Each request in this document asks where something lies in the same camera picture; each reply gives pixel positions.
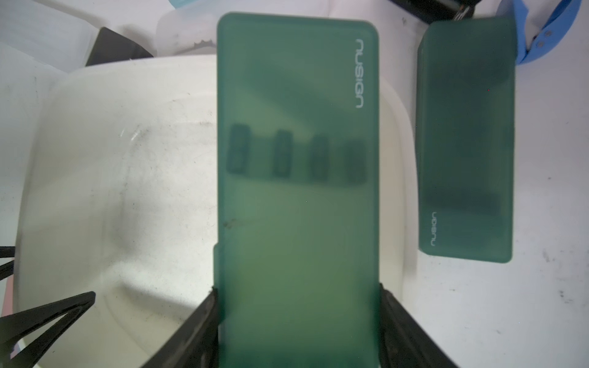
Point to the dark green pencil case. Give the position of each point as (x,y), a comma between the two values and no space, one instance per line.
(465,138)
(298,191)

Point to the black pencil case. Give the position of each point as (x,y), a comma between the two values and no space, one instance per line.
(112,47)

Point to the pink pencil case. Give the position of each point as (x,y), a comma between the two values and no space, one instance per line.
(8,335)

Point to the black stapler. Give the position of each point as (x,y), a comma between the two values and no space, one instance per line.
(430,11)

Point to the white plastic storage box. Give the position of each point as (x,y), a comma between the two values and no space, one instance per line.
(120,199)

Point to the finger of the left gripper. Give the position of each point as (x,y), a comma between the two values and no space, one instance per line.
(7,256)
(63,313)

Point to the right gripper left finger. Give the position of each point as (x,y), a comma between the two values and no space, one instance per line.
(196,342)

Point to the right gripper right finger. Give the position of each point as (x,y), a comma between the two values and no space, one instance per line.
(403,343)

